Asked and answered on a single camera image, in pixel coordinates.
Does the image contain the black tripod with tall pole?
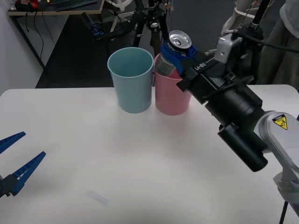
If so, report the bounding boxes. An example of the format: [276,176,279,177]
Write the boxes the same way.
[221,0,271,85]

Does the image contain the white office chair base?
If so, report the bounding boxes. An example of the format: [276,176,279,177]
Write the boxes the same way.
[105,0,132,34]

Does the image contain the black tripod with brown leg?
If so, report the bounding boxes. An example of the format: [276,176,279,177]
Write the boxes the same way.
[130,0,174,57]

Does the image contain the wood-edged dark desk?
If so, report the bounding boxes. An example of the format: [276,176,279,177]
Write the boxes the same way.
[7,0,105,70]

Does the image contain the black and blue device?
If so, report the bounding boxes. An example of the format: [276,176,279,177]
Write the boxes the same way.
[90,22,130,43]

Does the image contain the dark grey drink can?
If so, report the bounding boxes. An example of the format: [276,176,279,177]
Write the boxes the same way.
[155,29,193,77]

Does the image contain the black keyboard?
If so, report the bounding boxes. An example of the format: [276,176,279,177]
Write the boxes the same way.
[52,0,98,11]

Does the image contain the pink plastic bin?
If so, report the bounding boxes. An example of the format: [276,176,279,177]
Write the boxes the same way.
[153,52,193,116]

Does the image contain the person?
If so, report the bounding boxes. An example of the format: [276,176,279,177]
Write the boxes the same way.
[265,0,299,86]

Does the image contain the white wheeled stand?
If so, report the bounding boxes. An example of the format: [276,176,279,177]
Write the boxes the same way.
[204,0,256,58]

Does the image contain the black hanging cable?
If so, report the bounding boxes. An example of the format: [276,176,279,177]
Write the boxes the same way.
[24,10,45,69]

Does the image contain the pale blue plastic bin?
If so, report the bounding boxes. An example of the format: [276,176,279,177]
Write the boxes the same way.
[107,47,154,114]

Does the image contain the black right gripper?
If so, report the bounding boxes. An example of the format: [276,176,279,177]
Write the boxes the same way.
[160,42,236,104]

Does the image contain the red object on desk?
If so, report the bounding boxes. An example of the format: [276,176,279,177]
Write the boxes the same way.
[15,0,40,10]

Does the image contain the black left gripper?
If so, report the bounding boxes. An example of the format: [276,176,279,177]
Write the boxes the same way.
[0,131,47,199]

